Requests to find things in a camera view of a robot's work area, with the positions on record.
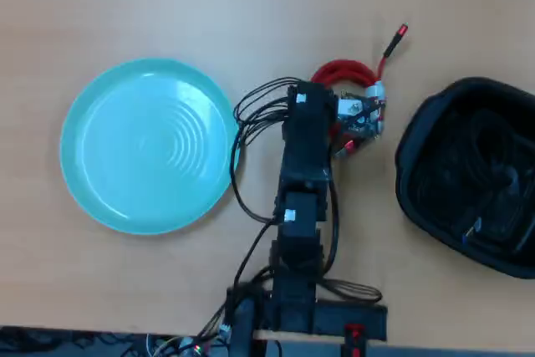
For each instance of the controller board with LEDs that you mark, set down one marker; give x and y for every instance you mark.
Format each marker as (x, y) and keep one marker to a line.
(196, 348)

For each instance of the green round plate bowl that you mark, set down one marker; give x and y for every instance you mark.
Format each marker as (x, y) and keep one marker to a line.
(150, 146)

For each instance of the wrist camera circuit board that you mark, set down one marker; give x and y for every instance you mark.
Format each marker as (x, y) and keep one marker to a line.
(359, 116)

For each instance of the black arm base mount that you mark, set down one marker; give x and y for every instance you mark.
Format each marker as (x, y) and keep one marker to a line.
(355, 319)

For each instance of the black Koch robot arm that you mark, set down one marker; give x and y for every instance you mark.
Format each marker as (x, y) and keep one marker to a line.
(303, 156)

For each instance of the red and black table clamp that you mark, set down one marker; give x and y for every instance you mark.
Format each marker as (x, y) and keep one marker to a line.
(354, 342)

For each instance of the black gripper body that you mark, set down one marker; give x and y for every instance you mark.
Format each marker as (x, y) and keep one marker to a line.
(315, 106)

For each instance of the black robot wiring bundle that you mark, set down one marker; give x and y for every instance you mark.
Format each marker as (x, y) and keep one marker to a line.
(253, 248)

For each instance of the black oval bowl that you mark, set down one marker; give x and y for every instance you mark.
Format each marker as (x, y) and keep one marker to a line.
(418, 152)

